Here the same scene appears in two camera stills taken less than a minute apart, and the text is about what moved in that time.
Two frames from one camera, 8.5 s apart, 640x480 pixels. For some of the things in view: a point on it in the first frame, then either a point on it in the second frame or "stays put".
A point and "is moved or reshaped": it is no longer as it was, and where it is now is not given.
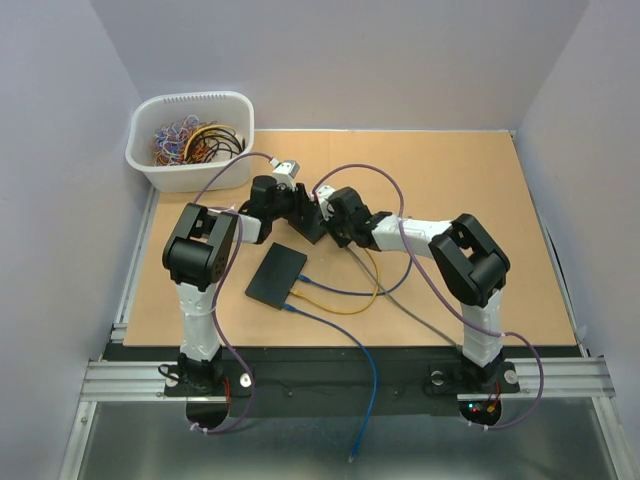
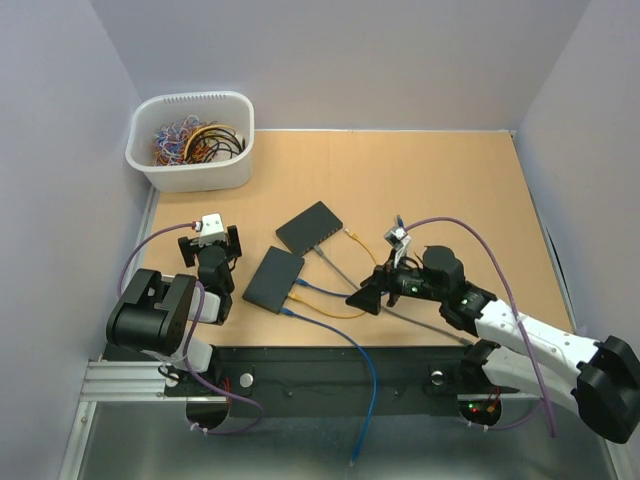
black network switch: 309,222 is moved or reshaped
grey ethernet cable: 402,304 → 321,253
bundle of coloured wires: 192,141 stays put
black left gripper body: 287,201 → 225,248
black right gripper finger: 311,222 → 187,253
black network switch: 276,276 stays put
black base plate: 340,383 stays put
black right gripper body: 339,229 → 403,281
